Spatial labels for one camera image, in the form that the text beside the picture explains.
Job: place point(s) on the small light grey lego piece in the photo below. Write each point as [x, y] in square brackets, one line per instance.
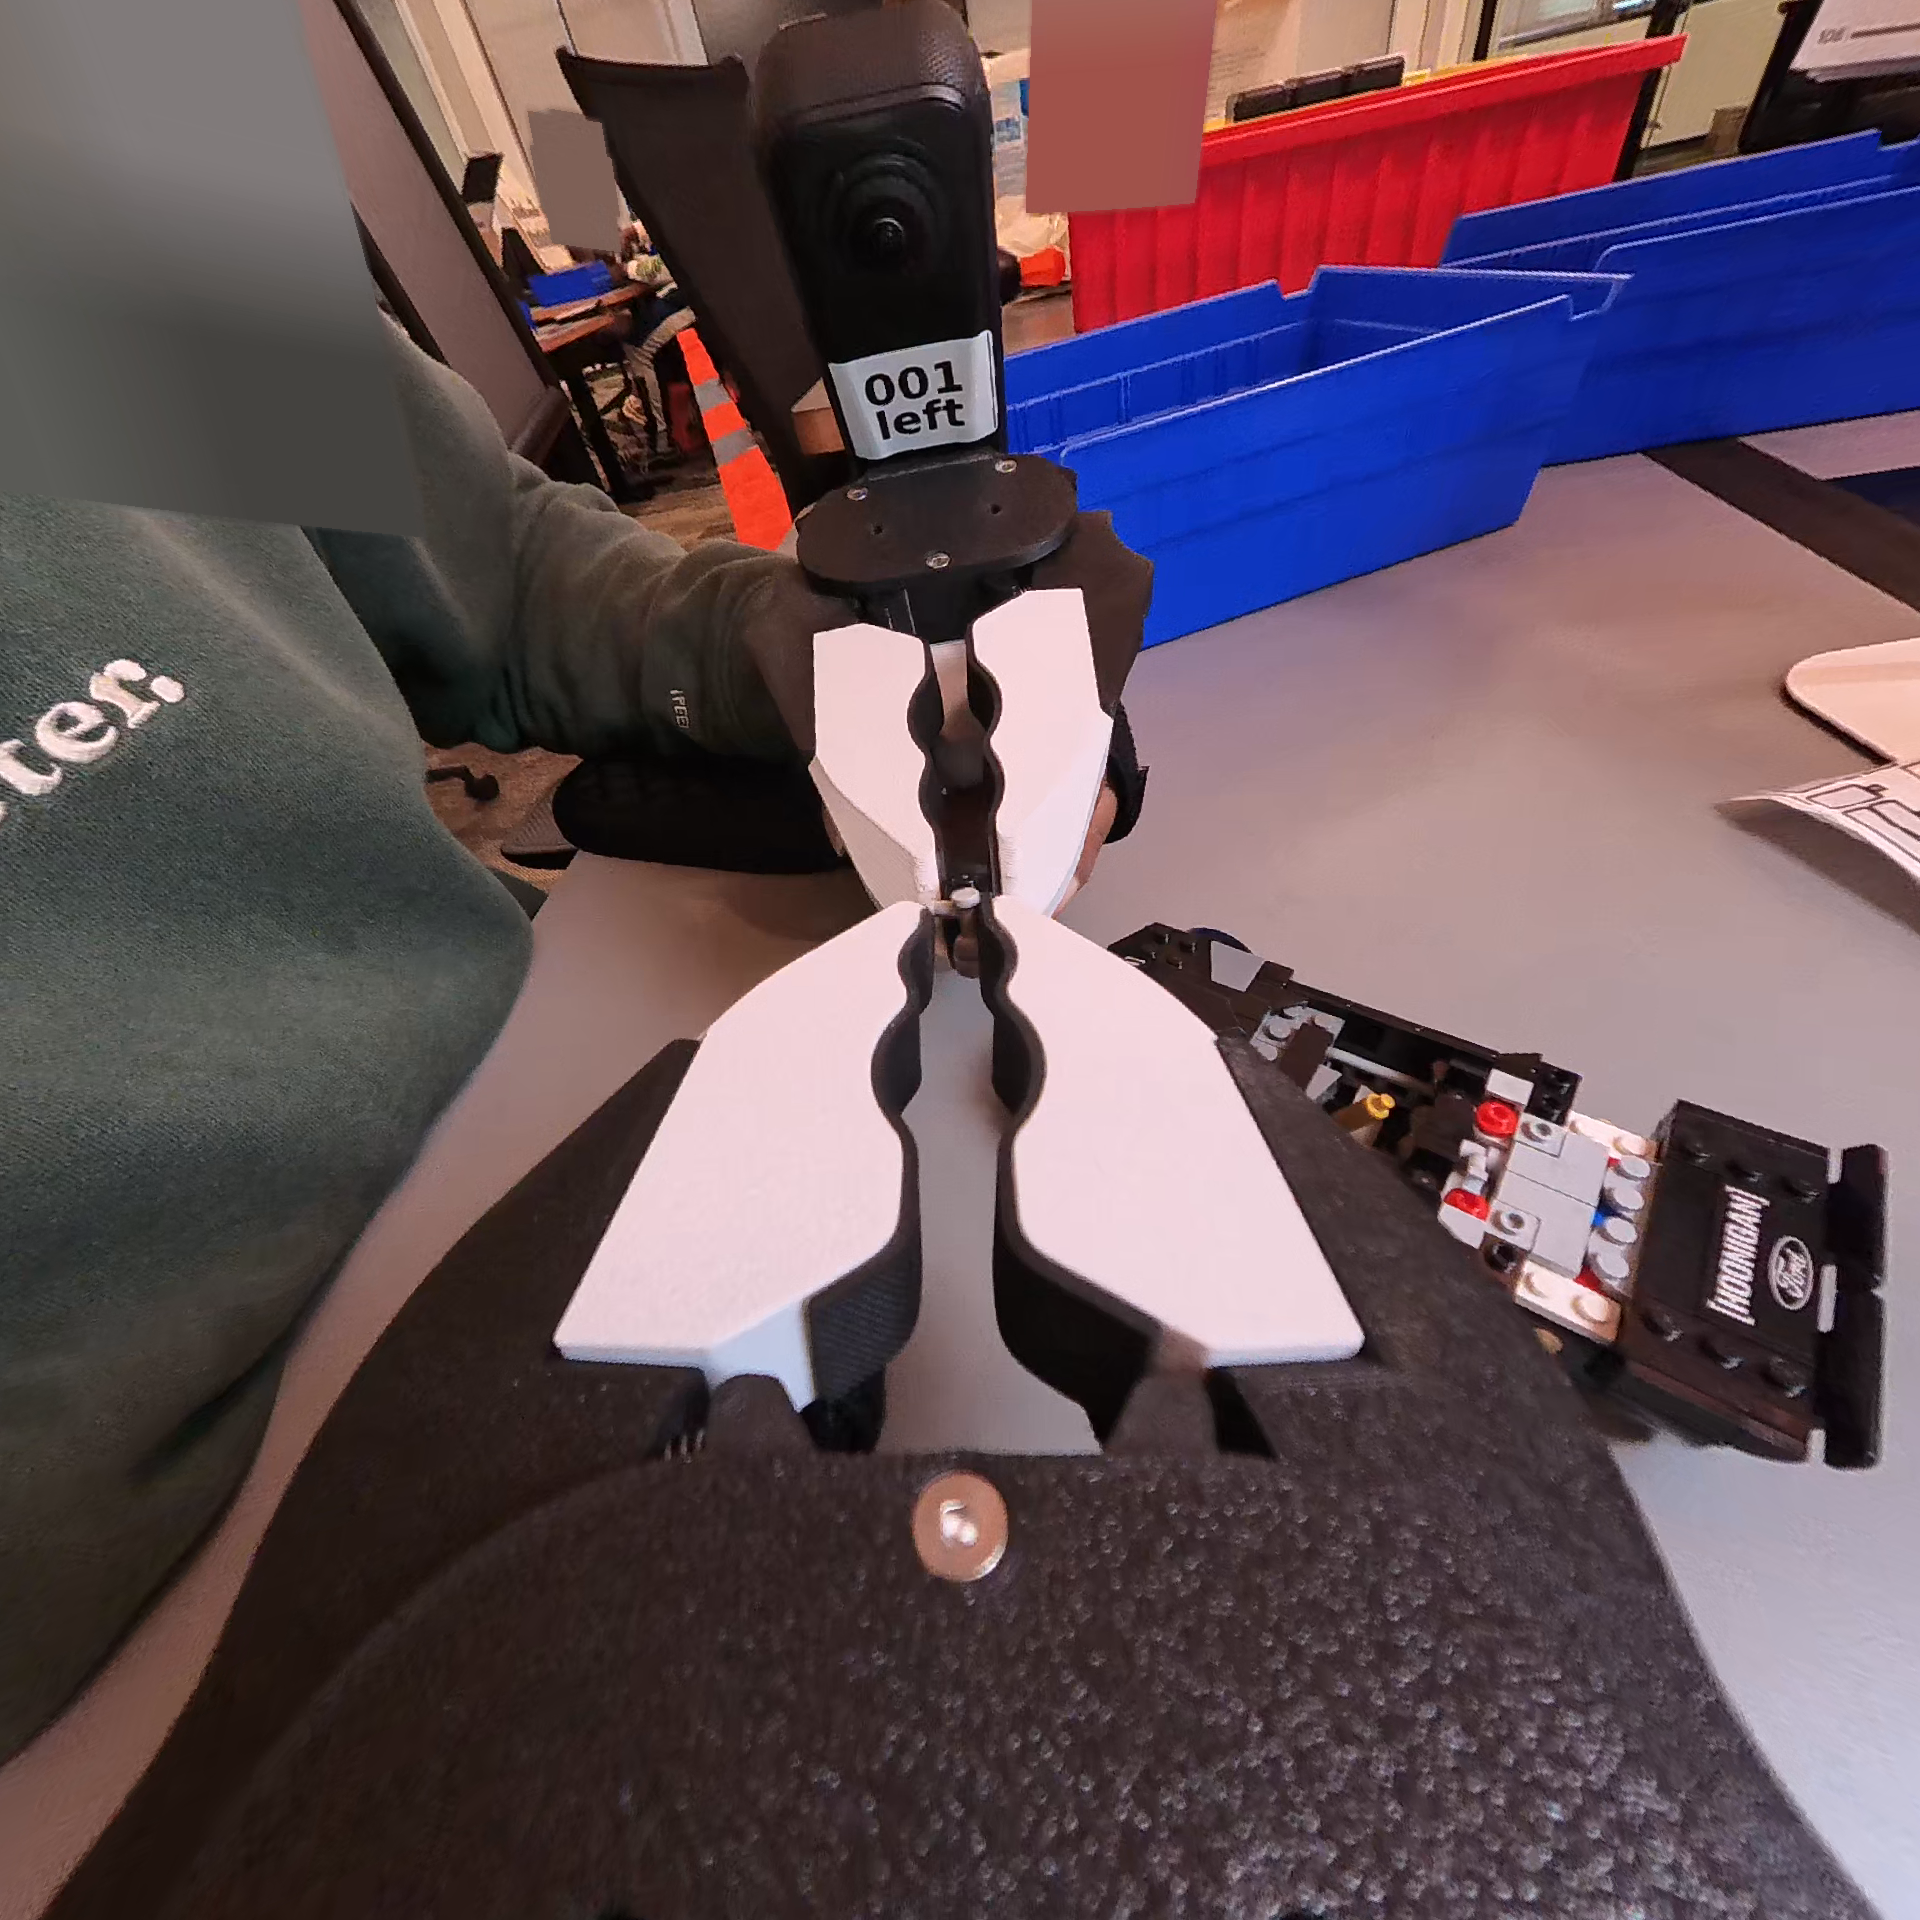
[960, 894]

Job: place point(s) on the black office chair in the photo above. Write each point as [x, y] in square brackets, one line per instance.
[677, 211]

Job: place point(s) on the person's left forearm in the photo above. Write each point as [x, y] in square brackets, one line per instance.
[570, 630]

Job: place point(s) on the black lego car model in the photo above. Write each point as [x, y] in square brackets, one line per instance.
[1681, 1261]

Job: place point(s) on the black mesh pad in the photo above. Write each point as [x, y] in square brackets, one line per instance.
[691, 811]

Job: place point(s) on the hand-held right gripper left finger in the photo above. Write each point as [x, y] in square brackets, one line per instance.
[736, 1170]

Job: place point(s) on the red plastic bin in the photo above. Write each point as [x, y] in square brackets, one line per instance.
[1350, 181]

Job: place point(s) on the white sticker sheet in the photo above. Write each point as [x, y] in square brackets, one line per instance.
[1847, 816]

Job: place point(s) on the white tray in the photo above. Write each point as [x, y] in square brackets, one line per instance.
[1867, 696]

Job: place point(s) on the person's green sweatshirt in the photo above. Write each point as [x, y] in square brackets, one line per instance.
[180, 1050]

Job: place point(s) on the orange traffic cone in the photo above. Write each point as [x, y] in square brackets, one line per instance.
[736, 450]

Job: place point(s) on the person's left hand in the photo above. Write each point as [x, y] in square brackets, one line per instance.
[1127, 661]

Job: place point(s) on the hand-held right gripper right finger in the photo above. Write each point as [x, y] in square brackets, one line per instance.
[1186, 1170]

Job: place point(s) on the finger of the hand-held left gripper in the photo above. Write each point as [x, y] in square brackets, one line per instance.
[1044, 707]
[871, 736]

